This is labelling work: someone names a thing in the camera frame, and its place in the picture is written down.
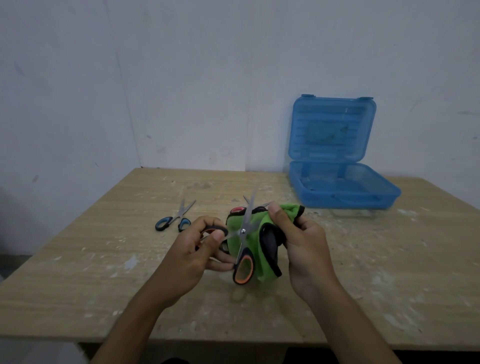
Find person's left hand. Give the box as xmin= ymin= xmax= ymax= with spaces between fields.
xmin=147 ymin=215 xmax=236 ymax=310

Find person's right hand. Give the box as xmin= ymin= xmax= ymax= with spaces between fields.
xmin=267 ymin=202 xmax=340 ymax=305

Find green cloth with black trim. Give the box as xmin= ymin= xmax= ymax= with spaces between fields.
xmin=225 ymin=203 xmax=305 ymax=284

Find orange handled scissors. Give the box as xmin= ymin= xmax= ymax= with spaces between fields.
xmin=195 ymin=188 xmax=264 ymax=286

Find person's right forearm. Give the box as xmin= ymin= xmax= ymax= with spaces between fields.
xmin=304 ymin=281 xmax=403 ymax=364

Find person's left forearm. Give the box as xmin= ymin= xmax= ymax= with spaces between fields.
xmin=89 ymin=287 xmax=178 ymax=364

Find blue transparent plastic box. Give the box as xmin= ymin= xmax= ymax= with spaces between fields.
xmin=287 ymin=94 xmax=402 ymax=211

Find red handled scissors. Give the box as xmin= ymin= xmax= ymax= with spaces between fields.
xmin=229 ymin=195 xmax=273 ymax=217

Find blue handled scissors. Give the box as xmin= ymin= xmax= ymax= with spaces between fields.
xmin=155 ymin=199 xmax=197 ymax=233

